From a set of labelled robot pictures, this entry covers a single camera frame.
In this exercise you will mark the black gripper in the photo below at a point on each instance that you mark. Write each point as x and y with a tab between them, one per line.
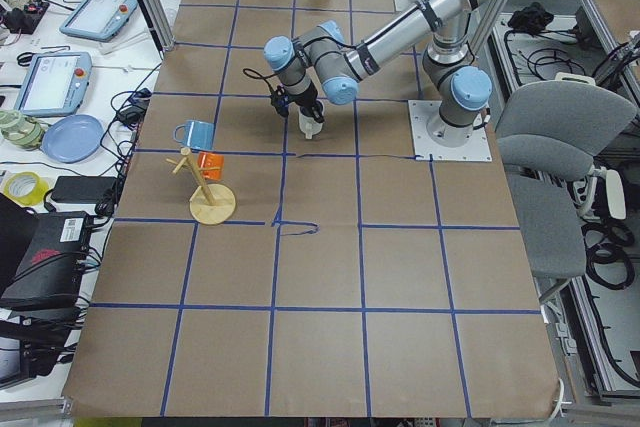
307	95

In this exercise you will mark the white mug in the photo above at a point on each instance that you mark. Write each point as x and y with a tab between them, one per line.
308	126

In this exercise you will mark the blue mug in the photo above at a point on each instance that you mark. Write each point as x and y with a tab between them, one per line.
195	134

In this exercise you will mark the orange mug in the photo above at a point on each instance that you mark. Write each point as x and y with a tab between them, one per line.
211	165

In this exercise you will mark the wooden mug tree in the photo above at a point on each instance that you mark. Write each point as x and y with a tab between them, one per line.
210	204

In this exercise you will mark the white grey office chair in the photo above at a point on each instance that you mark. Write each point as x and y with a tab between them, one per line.
555	127

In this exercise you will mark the upper teach pendant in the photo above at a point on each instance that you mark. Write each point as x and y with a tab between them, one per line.
98	20

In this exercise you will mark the teach pendant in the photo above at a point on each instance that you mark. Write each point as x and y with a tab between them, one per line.
98	20
55	84

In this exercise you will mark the blue plate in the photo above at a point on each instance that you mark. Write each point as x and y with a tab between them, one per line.
73	138

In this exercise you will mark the black power adapter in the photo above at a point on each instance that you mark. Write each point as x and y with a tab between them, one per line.
82	189

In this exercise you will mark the lower teach pendant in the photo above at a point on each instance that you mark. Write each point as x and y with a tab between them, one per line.
55	84

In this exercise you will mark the yellow tape roll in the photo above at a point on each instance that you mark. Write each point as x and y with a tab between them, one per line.
27	188

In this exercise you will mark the black computer box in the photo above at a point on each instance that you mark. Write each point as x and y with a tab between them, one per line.
50	272

